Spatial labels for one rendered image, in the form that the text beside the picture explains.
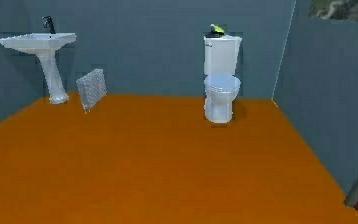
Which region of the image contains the framed wall picture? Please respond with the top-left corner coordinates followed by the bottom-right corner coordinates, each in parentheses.
top-left (308, 0), bottom-right (358, 23)

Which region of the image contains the white toilet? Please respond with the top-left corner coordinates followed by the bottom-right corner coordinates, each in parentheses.
top-left (203, 34), bottom-right (243, 125)

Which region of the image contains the white pedestal sink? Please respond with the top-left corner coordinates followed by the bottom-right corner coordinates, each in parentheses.
top-left (0, 32), bottom-right (78, 105)

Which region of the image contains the black sink faucet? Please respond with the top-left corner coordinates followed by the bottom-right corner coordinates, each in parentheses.
top-left (42, 15), bottom-right (57, 35)

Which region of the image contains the yellow handcart with black wheels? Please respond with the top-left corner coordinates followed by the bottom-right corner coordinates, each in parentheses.
top-left (205, 23), bottom-right (227, 38)

